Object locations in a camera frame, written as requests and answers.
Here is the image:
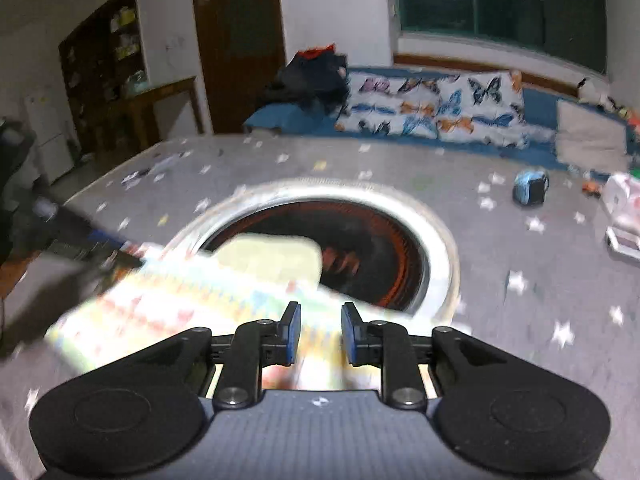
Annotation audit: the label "plain grey pillow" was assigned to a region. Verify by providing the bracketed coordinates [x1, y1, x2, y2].
[556, 99, 632, 171]

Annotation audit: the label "wall shelf with packets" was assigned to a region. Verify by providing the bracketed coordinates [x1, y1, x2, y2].
[58, 0, 151, 156]

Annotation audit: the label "wooden side table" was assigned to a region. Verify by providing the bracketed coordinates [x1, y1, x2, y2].
[107, 76, 206, 154]

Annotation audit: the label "yellow printed baby pants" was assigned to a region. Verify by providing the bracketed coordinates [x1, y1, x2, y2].
[45, 232, 416, 393]

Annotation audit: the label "white tissue box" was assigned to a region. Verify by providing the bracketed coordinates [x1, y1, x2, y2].
[602, 172, 640, 221]

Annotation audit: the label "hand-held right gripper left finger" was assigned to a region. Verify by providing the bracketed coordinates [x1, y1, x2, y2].
[95, 302, 302, 411]

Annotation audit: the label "wooden sofa back rail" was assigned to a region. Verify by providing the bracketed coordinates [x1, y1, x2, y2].
[392, 54, 581, 97]

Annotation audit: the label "round black table cooktop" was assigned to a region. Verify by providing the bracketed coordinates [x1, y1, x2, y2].
[200, 200, 432, 312]

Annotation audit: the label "green-framed window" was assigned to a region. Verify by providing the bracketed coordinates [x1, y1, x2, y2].
[392, 0, 609, 74]

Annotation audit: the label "black and white plush toy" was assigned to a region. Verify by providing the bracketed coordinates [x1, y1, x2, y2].
[577, 77, 616, 109]

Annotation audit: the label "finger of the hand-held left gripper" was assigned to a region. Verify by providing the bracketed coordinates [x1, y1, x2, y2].
[0, 260, 118, 356]
[32, 200, 146, 268]

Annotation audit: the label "blue sofa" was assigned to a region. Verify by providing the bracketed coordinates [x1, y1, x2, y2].
[243, 65, 640, 176]

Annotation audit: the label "small blue tape dispenser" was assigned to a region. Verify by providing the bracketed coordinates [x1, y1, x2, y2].
[512, 169, 550, 207]

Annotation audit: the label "butterfly print pillow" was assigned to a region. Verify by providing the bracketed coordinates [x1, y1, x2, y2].
[435, 71, 531, 149]
[335, 72, 447, 139]

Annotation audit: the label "flat white device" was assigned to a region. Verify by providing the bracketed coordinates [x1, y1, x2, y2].
[606, 225, 640, 261]

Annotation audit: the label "pile of dark clothes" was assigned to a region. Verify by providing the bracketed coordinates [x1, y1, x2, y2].
[265, 52, 351, 111]

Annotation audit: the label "grey star-print tablecloth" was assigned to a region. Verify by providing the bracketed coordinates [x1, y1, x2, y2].
[0, 132, 640, 480]

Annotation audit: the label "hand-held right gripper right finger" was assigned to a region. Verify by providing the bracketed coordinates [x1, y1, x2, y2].
[341, 302, 547, 409]

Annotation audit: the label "dark wooden door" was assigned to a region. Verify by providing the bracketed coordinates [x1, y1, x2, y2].
[190, 0, 287, 136]

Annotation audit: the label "white cabinet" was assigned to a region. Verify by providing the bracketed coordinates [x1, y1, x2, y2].
[25, 95, 71, 184]

